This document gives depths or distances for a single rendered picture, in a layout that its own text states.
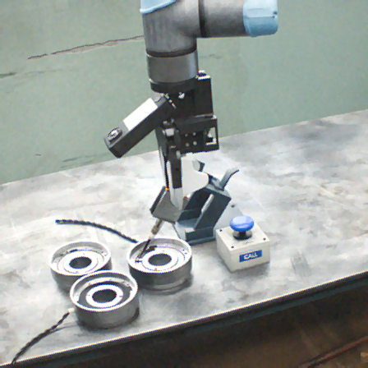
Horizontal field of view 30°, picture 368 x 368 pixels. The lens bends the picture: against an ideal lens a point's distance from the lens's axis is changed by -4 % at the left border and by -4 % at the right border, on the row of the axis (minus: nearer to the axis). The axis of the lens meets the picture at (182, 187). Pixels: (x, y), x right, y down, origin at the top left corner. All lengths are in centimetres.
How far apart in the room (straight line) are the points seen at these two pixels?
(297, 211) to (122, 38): 151
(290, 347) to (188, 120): 55
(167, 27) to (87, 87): 176
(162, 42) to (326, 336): 71
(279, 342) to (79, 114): 159
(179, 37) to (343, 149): 68
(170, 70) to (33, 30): 166
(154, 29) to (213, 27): 8
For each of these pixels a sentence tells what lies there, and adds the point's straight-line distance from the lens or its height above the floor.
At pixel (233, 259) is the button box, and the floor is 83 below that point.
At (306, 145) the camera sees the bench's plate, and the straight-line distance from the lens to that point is 159.
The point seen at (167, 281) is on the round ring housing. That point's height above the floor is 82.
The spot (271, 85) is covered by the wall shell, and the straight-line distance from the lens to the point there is 297.
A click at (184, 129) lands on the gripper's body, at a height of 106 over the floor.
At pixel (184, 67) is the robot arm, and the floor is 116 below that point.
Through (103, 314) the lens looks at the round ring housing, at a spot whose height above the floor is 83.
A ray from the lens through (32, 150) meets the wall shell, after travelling 279.
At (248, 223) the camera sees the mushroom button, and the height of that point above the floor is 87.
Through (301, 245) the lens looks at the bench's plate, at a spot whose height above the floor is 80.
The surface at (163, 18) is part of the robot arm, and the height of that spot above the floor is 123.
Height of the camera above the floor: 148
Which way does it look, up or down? 28 degrees down
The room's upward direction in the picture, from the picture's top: 5 degrees counter-clockwise
